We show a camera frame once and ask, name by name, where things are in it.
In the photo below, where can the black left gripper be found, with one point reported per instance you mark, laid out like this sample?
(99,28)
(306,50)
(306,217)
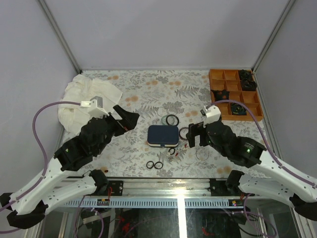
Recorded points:
(130,120)

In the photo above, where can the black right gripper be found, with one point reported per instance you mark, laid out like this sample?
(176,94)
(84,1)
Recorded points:
(194,130)

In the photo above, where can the cream navy jewelry box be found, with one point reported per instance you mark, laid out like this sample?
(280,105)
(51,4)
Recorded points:
(163,136)

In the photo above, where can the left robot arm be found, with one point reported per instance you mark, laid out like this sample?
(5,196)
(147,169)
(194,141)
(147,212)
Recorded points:
(30,204)

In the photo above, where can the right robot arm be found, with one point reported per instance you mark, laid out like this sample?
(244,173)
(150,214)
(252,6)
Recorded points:
(281,182)

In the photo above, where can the black bangle behind box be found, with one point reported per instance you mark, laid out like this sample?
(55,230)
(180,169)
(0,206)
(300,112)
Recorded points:
(172,120)

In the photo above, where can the floral patterned tablecloth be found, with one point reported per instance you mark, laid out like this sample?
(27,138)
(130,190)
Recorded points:
(154,95)

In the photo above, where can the silver hoop bangle right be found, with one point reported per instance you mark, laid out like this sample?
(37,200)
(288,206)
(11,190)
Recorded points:
(202,154)

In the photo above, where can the dark flower with blue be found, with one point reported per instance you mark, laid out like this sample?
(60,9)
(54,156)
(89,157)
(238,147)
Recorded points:
(238,110)

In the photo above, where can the dark purple bangle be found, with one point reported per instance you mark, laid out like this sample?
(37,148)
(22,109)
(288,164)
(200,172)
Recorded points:
(182,133)

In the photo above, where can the white crumpled cloth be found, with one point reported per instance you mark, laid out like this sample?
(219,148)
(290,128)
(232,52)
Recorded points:
(73,117)

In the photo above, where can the dark fabric flower in tray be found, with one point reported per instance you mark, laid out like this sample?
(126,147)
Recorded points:
(246,80)

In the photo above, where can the wooden compartment tray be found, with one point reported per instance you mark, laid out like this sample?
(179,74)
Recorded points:
(225,85)

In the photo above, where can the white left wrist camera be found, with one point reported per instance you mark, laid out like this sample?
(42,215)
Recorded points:
(94,107)

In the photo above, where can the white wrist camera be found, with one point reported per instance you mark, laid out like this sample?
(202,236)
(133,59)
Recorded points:
(211,114)
(94,107)

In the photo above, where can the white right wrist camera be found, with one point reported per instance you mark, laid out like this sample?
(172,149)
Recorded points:
(211,114)

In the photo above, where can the aluminium mounting rail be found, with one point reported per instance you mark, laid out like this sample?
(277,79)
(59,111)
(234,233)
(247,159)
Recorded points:
(163,193)

